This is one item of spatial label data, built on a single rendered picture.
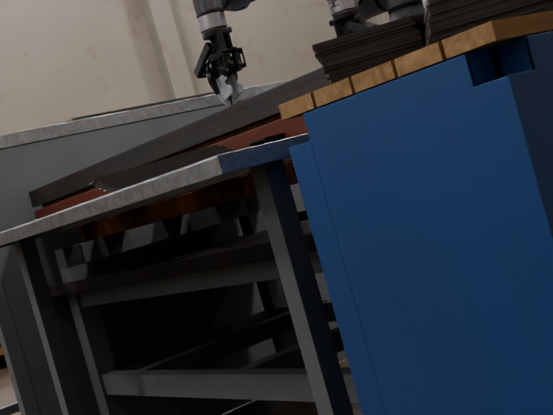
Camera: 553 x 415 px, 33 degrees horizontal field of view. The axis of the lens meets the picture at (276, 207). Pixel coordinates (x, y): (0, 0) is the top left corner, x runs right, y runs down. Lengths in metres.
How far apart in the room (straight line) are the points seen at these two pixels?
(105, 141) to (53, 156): 0.19
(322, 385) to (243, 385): 0.64
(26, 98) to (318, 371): 11.12
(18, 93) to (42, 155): 9.56
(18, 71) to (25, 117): 0.61
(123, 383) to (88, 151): 0.76
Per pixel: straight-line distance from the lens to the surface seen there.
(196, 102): 3.23
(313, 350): 1.53
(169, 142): 2.11
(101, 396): 2.82
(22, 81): 12.54
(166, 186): 1.54
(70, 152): 2.98
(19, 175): 2.90
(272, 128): 1.80
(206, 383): 2.29
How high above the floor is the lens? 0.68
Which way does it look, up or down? 1 degrees down
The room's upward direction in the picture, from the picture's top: 16 degrees counter-clockwise
